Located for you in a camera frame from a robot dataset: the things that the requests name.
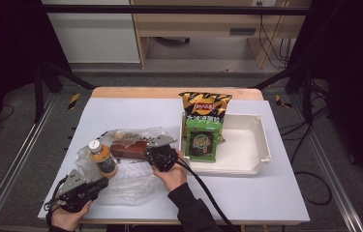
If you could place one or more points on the wooden table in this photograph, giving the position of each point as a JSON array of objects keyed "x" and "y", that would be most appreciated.
[{"x": 137, "y": 92}]

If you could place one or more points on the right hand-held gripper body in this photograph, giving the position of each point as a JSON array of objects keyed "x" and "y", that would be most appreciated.
[{"x": 163, "y": 158}]

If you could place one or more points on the yellow and black tape strip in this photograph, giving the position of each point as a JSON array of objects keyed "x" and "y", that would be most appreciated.
[
  {"x": 279, "y": 100},
  {"x": 74, "y": 101}
]

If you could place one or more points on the light wooden desk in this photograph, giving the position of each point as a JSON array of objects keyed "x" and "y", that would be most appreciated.
[{"x": 198, "y": 22}]

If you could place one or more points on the white plastic tray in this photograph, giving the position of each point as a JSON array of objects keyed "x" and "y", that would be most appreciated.
[{"x": 243, "y": 148}]

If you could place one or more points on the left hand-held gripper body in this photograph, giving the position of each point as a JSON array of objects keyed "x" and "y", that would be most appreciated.
[{"x": 72, "y": 183}]

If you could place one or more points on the person's left hand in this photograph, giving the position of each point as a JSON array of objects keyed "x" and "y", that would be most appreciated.
[{"x": 67, "y": 220}]

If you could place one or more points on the orange drink bottle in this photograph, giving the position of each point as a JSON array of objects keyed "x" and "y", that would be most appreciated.
[{"x": 105, "y": 161}]

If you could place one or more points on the clear plastic bag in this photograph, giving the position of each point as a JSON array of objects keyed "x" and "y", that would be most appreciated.
[{"x": 134, "y": 187}]

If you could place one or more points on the white cabinet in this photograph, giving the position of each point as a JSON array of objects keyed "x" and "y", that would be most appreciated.
[{"x": 95, "y": 35}]

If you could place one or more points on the brown rectangular box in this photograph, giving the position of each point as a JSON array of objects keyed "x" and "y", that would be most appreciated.
[{"x": 127, "y": 150}]

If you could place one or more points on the person's right hand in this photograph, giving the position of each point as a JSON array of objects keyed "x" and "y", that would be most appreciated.
[{"x": 174, "y": 179}]

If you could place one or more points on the dark curtain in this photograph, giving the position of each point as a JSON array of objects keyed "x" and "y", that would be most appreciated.
[
  {"x": 5, "y": 48},
  {"x": 353, "y": 80}
]

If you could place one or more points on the black metal crossbar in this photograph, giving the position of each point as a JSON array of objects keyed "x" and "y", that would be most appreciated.
[{"x": 169, "y": 9}]

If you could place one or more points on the black and gold chip bag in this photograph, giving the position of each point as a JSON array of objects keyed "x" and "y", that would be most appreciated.
[{"x": 206, "y": 106}]

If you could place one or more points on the black metal stand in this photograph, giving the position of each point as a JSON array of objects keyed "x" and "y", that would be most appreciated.
[
  {"x": 38, "y": 96},
  {"x": 306, "y": 96}
]

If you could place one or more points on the green snack packet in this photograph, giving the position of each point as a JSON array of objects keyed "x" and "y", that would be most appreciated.
[{"x": 201, "y": 145}]

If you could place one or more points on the white table mat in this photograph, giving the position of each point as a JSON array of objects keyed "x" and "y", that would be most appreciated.
[{"x": 130, "y": 109}]

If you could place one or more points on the aluminium frame rail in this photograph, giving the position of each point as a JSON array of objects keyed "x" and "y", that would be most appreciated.
[
  {"x": 14, "y": 167},
  {"x": 327, "y": 174}
]

